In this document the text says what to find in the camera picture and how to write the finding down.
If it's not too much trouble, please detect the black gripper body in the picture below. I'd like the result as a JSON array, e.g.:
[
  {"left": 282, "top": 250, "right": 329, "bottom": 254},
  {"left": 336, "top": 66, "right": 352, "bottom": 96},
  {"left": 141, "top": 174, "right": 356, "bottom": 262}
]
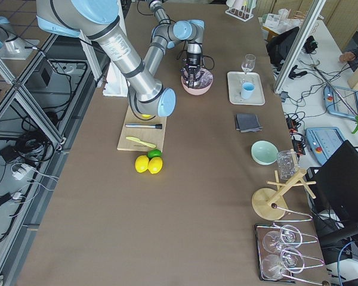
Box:
[{"left": 185, "top": 51, "right": 202, "bottom": 72}]

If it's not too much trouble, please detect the clear ice cubes pile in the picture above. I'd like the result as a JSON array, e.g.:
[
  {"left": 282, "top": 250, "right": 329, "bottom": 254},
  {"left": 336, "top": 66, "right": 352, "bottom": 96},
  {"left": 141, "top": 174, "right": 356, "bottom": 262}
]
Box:
[{"left": 181, "top": 70, "right": 213, "bottom": 89}]

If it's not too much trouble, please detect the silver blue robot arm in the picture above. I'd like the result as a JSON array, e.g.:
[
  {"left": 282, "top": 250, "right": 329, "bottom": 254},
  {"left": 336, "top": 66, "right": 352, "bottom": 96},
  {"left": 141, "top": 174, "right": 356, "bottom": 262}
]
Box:
[{"left": 36, "top": 1, "right": 205, "bottom": 117}]

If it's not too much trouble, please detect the light blue cup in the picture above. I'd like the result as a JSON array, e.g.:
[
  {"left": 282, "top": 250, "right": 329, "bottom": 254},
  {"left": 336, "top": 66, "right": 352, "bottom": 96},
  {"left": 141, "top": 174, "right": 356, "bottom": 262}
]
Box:
[{"left": 240, "top": 82, "right": 255, "bottom": 100}]

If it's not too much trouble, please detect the pink bowl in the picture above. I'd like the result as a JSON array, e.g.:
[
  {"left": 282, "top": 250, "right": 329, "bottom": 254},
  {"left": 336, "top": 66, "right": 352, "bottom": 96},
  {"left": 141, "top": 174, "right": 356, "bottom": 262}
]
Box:
[{"left": 181, "top": 69, "right": 214, "bottom": 95}]

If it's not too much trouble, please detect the cream serving tray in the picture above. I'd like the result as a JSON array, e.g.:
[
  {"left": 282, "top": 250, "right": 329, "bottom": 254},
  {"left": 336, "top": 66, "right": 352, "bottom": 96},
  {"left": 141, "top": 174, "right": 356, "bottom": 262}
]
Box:
[{"left": 227, "top": 71, "right": 265, "bottom": 105}]

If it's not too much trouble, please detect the clear wine glass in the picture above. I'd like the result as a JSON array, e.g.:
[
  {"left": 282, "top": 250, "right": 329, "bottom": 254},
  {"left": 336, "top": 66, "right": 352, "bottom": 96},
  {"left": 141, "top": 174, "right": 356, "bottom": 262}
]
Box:
[{"left": 240, "top": 54, "right": 256, "bottom": 83}]

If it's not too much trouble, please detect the steel muddler black tip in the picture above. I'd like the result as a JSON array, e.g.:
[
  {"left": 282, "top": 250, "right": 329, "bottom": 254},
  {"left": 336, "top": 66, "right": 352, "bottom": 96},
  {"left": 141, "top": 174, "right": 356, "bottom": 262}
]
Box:
[{"left": 124, "top": 123, "right": 163, "bottom": 130}]

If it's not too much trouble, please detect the grey folded cloth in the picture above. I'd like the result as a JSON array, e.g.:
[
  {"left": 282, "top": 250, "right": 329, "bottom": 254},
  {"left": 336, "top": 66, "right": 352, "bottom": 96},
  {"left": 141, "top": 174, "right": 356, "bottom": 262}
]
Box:
[{"left": 235, "top": 113, "right": 262, "bottom": 133}]

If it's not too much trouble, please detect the white test tube rack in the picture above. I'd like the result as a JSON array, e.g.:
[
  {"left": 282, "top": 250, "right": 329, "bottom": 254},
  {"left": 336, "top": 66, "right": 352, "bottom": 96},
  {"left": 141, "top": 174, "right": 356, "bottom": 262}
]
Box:
[{"left": 225, "top": 0, "right": 257, "bottom": 21}]

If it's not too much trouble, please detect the wooden cutting board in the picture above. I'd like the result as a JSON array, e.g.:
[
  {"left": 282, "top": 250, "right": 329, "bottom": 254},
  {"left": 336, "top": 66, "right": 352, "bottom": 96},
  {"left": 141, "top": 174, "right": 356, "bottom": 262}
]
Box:
[{"left": 117, "top": 107, "right": 167, "bottom": 151}]

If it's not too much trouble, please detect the yellow plastic knife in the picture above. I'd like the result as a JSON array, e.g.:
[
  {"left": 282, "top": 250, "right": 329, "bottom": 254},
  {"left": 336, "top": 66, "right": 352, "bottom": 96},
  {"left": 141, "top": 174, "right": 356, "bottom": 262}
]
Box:
[{"left": 125, "top": 136, "right": 156, "bottom": 148}]

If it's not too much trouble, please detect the green lime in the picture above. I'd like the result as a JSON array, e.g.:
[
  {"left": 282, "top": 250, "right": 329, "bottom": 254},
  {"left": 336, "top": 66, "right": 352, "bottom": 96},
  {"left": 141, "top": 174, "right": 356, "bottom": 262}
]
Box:
[{"left": 147, "top": 149, "right": 162, "bottom": 159}]

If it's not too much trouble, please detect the yellow lemon near lime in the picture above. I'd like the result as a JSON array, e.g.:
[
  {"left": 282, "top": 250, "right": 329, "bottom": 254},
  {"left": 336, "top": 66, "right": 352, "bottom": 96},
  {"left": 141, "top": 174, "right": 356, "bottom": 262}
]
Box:
[{"left": 147, "top": 157, "right": 163, "bottom": 174}]

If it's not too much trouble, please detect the mint green bowl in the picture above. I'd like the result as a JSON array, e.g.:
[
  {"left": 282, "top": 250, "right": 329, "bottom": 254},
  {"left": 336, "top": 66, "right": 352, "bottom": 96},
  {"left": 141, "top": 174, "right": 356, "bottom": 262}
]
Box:
[{"left": 251, "top": 141, "right": 278, "bottom": 166}]

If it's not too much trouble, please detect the yellow lemon outer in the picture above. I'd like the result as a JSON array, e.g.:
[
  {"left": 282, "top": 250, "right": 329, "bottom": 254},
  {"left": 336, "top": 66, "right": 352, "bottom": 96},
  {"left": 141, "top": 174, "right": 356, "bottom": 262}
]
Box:
[{"left": 134, "top": 155, "right": 149, "bottom": 173}]

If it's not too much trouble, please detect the clear glass jar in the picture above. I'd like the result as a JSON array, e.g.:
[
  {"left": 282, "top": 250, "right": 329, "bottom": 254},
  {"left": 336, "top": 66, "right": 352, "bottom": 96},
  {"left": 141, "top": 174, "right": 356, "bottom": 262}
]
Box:
[{"left": 277, "top": 149, "right": 300, "bottom": 180}]

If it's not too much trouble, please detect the blue teach pendant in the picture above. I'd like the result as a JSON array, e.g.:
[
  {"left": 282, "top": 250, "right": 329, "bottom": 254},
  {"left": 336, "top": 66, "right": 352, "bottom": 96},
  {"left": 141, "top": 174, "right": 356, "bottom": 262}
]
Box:
[
  {"left": 323, "top": 85, "right": 358, "bottom": 121},
  {"left": 305, "top": 127, "right": 345, "bottom": 165}
]

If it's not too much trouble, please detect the green reach grabber tool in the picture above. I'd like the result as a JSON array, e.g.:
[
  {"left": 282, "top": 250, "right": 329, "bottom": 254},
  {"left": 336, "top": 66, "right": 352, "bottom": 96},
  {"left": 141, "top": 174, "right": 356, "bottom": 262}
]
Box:
[{"left": 308, "top": 59, "right": 358, "bottom": 142}]

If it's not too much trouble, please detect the black monitor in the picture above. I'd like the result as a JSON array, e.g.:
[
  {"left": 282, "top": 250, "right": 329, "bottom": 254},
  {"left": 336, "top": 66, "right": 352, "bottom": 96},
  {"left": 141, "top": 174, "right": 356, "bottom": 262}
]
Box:
[{"left": 315, "top": 140, "right": 358, "bottom": 222}]

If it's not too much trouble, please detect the upside-down wine glass upper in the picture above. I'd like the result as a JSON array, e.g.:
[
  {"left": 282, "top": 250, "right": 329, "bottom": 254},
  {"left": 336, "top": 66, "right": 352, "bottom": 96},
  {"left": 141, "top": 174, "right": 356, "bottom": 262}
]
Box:
[{"left": 262, "top": 225, "right": 318, "bottom": 254}]

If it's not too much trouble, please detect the upside-down wine glass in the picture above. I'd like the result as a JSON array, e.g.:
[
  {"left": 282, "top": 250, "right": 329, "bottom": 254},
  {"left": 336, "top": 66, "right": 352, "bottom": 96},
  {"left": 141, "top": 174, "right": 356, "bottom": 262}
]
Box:
[
  {"left": 262, "top": 225, "right": 318, "bottom": 254},
  {"left": 260, "top": 247, "right": 325, "bottom": 283}
]

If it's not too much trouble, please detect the black tray with glasses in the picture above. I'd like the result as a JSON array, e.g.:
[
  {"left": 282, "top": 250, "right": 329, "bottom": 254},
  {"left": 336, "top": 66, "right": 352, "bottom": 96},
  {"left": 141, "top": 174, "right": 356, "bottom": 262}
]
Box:
[{"left": 255, "top": 225, "right": 329, "bottom": 285}]

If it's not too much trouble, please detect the upside-down wine glass lower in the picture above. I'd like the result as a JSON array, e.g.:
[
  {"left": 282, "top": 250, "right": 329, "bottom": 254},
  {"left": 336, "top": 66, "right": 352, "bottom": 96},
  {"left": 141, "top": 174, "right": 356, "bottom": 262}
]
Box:
[{"left": 260, "top": 247, "right": 325, "bottom": 283}]

